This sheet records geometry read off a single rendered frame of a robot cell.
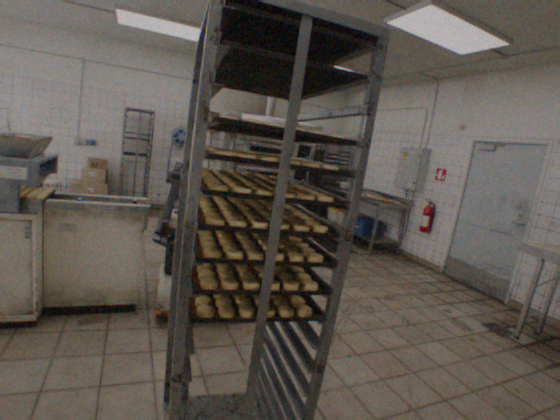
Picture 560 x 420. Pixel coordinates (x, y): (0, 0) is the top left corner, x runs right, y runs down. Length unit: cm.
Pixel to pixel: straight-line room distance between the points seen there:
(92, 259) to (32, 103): 453
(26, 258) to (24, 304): 33
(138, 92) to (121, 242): 436
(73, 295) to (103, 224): 60
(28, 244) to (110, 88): 454
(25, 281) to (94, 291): 49
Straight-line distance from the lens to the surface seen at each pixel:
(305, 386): 125
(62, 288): 286
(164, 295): 268
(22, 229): 256
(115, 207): 265
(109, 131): 667
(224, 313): 99
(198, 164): 82
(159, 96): 670
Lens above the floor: 144
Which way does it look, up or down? 10 degrees down
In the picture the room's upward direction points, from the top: 9 degrees clockwise
